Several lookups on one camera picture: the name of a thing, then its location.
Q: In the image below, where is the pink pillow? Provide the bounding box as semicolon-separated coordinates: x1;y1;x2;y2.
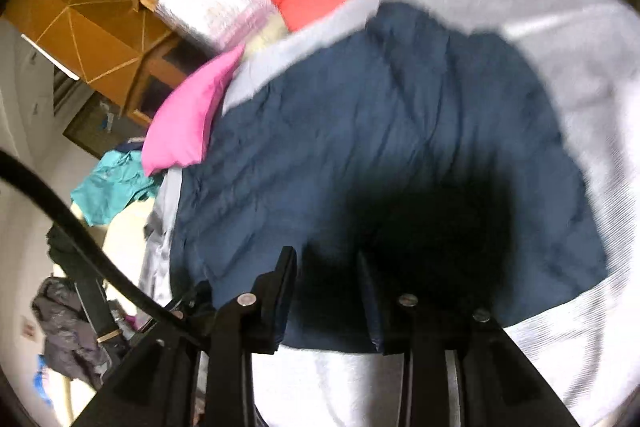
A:
141;44;245;176

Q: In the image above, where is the navy blue padded jacket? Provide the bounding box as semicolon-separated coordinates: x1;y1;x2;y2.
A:
170;2;608;353

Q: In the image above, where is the teal shirt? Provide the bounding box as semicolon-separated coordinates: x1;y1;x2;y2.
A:
70;150;163;227

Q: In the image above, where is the dark grey jacket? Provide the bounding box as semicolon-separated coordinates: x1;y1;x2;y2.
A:
32;277;129;390

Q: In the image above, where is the black cable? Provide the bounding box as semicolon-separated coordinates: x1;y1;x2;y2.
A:
0;149;212;348

